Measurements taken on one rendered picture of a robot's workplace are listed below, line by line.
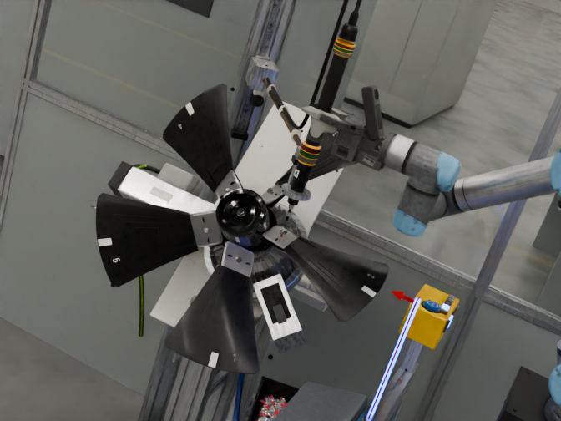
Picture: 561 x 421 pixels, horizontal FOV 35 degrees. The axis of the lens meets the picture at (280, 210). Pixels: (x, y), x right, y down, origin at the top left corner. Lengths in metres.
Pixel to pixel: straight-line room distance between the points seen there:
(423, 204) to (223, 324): 0.52
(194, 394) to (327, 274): 0.63
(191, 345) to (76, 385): 1.48
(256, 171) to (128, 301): 1.03
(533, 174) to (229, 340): 0.76
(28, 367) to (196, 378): 1.17
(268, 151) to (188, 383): 0.66
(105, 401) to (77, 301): 0.38
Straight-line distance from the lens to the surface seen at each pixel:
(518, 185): 1.96
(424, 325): 2.29
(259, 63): 2.56
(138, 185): 2.33
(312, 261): 2.04
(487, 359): 2.83
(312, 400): 1.46
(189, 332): 2.01
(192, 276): 2.33
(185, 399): 2.49
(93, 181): 3.20
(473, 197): 2.00
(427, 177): 1.91
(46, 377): 3.46
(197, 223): 2.12
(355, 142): 1.94
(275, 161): 2.41
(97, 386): 3.47
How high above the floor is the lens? 2.02
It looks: 22 degrees down
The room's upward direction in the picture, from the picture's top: 18 degrees clockwise
